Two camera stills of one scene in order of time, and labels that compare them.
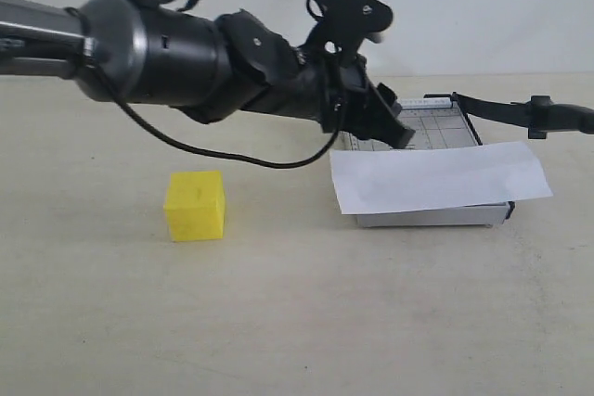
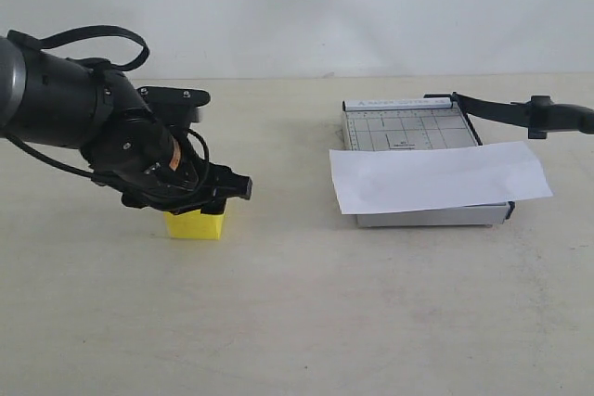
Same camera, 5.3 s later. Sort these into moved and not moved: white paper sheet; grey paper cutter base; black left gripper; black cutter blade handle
Moved: black left gripper
Not moved: white paper sheet; grey paper cutter base; black cutter blade handle
